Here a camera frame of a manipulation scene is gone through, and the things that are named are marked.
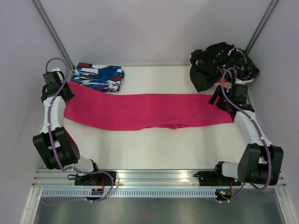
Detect pink trousers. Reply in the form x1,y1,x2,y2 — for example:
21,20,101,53
64,82,233,131

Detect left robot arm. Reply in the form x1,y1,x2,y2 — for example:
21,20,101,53
33,68,102,185

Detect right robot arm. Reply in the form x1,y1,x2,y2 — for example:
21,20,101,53
209,84,284,186

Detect folded blue patterned trousers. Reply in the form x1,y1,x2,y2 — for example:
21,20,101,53
71,63,125,92

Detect white basket with orange item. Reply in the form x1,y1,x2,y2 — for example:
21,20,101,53
213,78,254,88

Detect black patterned clothes pile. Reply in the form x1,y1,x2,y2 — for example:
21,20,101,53
189,42,260,92

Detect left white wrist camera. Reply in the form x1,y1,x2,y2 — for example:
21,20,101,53
43,68,64,85

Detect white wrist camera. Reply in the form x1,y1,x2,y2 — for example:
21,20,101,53
229,81,248,104
43,68,64,85

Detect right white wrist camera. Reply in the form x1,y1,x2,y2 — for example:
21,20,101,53
229,81,248,104

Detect left frame post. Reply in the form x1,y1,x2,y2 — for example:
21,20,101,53
31,0,75,70

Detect frame post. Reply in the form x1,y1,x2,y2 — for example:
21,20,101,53
245,0,280,55
31,0,75,70

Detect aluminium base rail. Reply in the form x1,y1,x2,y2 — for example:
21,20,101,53
31,169,287,189

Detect slotted cable duct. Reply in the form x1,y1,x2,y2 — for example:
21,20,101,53
42,188,230,198

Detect right frame post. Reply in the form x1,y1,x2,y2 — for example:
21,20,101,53
245,0,280,55

